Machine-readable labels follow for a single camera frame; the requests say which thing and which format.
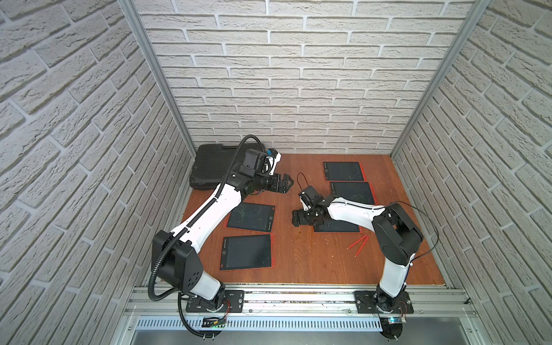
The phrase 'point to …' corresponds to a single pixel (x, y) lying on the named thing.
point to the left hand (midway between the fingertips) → (287, 177)
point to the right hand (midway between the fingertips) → (303, 220)
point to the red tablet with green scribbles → (361, 191)
